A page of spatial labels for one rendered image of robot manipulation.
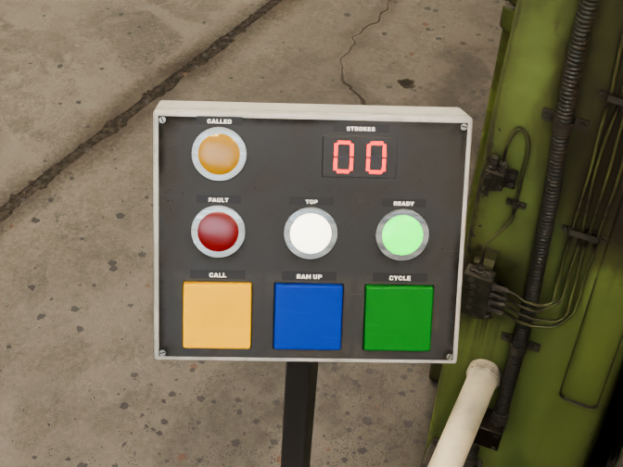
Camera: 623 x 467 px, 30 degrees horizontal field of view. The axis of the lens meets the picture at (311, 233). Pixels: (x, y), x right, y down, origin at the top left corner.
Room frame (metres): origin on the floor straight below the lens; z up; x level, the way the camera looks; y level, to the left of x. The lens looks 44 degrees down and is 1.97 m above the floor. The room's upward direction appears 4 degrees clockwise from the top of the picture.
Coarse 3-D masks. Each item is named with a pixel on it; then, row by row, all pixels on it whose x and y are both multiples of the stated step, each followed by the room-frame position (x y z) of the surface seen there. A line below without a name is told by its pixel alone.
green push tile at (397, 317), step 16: (368, 288) 0.87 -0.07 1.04; (384, 288) 0.88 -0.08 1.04; (400, 288) 0.88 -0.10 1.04; (416, 288) 0.88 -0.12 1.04; (432, 288) 0.88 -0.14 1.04; (368, 304) 0.86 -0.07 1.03; (384, 304) 0.87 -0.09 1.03; (400, 304) 0.87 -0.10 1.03; (416, 304) 0.87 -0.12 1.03; (432, 304) 0.87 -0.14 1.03; (368, 320) 0.86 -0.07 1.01; (384, 320) 0.86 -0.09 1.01; (400, 320) 0.86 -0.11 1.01; (416, 320) 0.86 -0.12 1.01; (368, 336) 0.85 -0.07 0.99; (384, 336) 0.85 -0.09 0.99; (400, 336) 0.85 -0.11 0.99; (416, 336) 0.85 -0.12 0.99
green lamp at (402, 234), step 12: (408, 216) 0.92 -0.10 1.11; (384, 228) 0.91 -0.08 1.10; (396, 228) 0.91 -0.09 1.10; (408, 228) 0.91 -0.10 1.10; (420, 228) 0.92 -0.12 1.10; (384, 240) 0.91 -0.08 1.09; (396, 240) 0.91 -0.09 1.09; (408, 240) 0.91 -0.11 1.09; (420, 240) 0.91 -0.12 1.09; (396, 252) 0.90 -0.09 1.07; (408, 252) 0.90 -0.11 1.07
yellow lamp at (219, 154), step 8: (208, 136) 0.95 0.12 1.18; (216, 136) 0.95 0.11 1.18; (224, 136) 0.95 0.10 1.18; (200, 144) 0.94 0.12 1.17; (208, 144) 0.94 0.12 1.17; (216, 144) 0.94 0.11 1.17; (224, 144) 0.94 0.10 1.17; (232, 144) 0.94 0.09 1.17; (200, 152) 0.94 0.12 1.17; (208, 152) 0.94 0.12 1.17; (216, 152) 0.94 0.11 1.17; (224, 152) 0.94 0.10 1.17; (232, 152) 0.94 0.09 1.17; (200, 160) 0.93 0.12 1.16; (208, 160) 0.93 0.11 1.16; (216, 160) 0.93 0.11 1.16; (224, 160) 0.93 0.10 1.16; (232, 160) 0.94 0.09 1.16; (208, 168) 0.93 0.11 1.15; (216, 168) 0.93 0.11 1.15; (224, 168) 0.93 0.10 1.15; (232, 168) 0.93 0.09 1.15
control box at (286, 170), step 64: (192, 128) 0.95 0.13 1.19; (256, 128) 0.96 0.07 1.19; (320, 128) 0.96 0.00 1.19; (384, 128) 0.97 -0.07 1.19; (448, 128) 0.97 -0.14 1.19; (192, 192) 0.92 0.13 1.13; (256, 192) 0.92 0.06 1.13; (320, 192) 0.93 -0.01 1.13; (384, 192) 0.93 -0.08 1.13; (448, 192) 0.94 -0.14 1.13; (192, 256) 0.88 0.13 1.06; (256, 256) 0.89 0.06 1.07; (320, 256) 0.89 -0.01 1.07; (384, 256) 0.90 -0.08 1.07; (448, 256) 0.90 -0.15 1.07; (256, 320) 0.85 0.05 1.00; (448, 320) 0.87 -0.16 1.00
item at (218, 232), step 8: (208, 216) 0.90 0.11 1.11; (216, 216) 0.90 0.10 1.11; (224, 216) 0.90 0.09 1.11; (200, 224) 0.90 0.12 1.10; (208, 224) 0.90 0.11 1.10; (216, 224) 0.90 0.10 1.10; (224, 224) 0.90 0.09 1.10; (232, 224) 0.90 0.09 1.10; (200, 232) 0.89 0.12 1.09; (208, 232) 0.89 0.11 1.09; (216, 232) 0.89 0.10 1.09; (224, 232) 0.90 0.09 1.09; (232, 232) 0.90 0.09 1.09; (200, 240) 0.89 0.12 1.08; (208, 240) 0.89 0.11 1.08; (216, 240) 0.89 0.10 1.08; (224, 240) 0.89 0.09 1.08; (232, 240) 0.89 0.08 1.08; (208, 248) 0.89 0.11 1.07; (216, 248) 0.89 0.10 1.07; (224, 248) 0.89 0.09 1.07
